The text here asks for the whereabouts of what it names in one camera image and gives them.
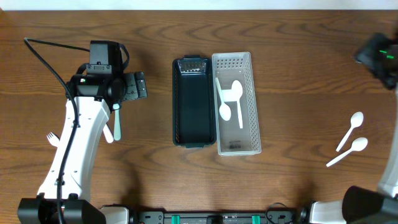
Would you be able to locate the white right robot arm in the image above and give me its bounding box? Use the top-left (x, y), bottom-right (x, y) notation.
top-left (299, 33), bottom-right (397, 223)

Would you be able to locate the mint green plastic utensil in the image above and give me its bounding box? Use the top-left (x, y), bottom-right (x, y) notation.
top-left (113, 103), bottom-right (122, 141)

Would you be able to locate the white label sticker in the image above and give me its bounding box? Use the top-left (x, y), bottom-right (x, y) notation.
top-left (222, 89), bottom-right (240, 103)

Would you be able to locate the clear perforated plastic basket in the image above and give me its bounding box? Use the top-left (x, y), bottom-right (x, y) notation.
top-left (212, 52), bottom-right (261, 156)

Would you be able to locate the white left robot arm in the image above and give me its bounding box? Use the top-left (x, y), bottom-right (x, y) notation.
top-left (17, 72), bottom-right (147, 223)

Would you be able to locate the white plastic fork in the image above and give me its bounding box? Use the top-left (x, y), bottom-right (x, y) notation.
top-left (46, 132), bottom-right (60, 147)

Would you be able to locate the dark green plastic tray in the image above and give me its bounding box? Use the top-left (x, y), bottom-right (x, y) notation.
top-left (172, 55), bottom-right (216, 148)

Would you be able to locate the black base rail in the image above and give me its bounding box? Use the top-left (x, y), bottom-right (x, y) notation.
top-left (130, 208), bottom-right (309, 224)

